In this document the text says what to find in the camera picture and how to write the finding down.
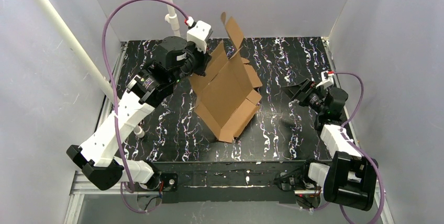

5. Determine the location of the brown cardboard box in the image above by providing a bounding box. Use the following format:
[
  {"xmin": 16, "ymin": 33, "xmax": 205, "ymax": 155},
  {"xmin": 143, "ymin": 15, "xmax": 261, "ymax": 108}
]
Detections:
[{"xmin": 189, "ymin": 12, "xmax": 262, "ymax": 143}]

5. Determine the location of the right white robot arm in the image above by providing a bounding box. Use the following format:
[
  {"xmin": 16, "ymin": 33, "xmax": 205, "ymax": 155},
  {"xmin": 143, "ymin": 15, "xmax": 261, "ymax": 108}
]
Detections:
[{"xmin": 282, "ymin": 79, "xmax": 377, "ymax": 211}]

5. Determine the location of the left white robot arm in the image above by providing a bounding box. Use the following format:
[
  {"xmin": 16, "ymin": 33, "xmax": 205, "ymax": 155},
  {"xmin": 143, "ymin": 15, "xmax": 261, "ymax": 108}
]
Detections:
[{"xmin": 66, "ymin": 36, "xmax": 212, "ymax": 191}]

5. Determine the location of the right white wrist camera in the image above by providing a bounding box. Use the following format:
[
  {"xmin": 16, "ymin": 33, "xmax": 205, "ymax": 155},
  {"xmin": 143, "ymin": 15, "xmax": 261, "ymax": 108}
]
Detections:
[{"xmin": 316, "ymin": 71, "xmax": 335, "ymax": 88}]

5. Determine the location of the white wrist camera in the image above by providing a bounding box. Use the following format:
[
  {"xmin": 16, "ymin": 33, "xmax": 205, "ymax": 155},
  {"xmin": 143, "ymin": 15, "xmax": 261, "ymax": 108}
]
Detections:
[
  {"xmin": 316, "ymin": 71, "xmax": 335, "ymax": 88},
  {"xmin": 185, "ymin": 16, "xmax": 213, "ymax": 53}
]

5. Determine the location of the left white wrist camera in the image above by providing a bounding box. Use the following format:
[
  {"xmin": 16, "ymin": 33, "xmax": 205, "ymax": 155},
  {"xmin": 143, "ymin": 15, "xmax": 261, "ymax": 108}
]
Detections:
[{"xmin": 185, "ymin": 16, "xmax": 213, "ymax": 53}]

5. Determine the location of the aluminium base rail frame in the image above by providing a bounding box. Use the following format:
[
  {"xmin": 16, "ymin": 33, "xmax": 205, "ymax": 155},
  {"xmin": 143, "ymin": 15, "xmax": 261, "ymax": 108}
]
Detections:
[{"xmin": 64, "ymin": 40, "xmax": 394, "ymax": 224}]

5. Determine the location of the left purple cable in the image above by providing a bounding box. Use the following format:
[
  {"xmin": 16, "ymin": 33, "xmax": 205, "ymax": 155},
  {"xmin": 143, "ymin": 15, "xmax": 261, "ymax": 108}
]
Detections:
[{"xmin": 101, "ymin": 0, "xmax": 190, "ymax": 214}]

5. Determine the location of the white pvc pipe frame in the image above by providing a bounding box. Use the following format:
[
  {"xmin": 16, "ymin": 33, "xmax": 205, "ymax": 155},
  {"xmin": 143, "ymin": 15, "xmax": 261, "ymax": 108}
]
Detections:
[{"xmin": 14, "ymin": 0, "xmax": 184, "ymax": 138}]

